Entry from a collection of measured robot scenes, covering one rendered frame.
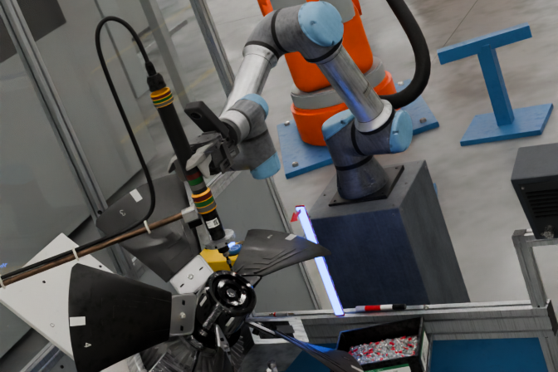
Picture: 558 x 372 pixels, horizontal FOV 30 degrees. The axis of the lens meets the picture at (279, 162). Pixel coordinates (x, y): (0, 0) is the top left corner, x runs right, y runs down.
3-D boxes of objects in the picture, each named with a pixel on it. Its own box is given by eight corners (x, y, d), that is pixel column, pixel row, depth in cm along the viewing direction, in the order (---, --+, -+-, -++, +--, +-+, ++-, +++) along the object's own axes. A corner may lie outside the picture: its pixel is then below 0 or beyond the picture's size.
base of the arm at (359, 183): (350, 176, 314) (340, 148, 311) (395, 170, 306) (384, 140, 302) (330, 202, 302) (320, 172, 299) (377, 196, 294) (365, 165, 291)
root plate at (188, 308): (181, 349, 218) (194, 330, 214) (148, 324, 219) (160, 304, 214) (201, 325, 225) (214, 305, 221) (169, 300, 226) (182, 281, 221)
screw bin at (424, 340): (338, 394, 247) (329, 371, 245) (347, 354, 262) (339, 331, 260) (427, 379, 241) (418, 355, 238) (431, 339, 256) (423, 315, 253)
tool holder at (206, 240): (198, 256, 226) (182, 217, 222) (196, 244, 232) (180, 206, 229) (237, 242, 226) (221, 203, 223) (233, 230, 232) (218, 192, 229)
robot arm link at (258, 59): (247, 6, 276) (183, 159, 253) (279, -1, 269) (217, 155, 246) (271, 33, 283) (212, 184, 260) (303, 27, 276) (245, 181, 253)
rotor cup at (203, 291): (219, 364, 223) (244, 330, 215) (166, 323, 224) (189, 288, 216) (249, 325, 234) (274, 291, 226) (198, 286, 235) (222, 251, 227)
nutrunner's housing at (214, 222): (217, 257, 228) (139, 67, 213) (215, 251, 232) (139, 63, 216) (233, 251, 228) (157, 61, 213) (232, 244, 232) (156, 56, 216)
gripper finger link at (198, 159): (206, 186, 218) (220, 168, 226) (196, 161, 216) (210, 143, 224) (193, 189, 219) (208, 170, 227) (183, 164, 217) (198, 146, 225)
